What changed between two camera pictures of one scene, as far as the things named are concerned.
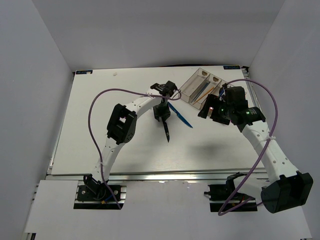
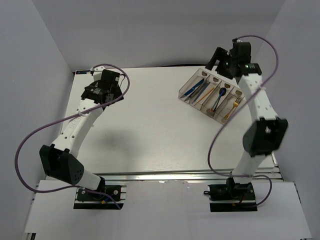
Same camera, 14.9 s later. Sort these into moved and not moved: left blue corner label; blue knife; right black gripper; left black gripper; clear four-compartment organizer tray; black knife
Moved: right black gripper; blue knife; left black gripper; black knife
Not moved: left blue corner label; clear four-compartment organizer tray
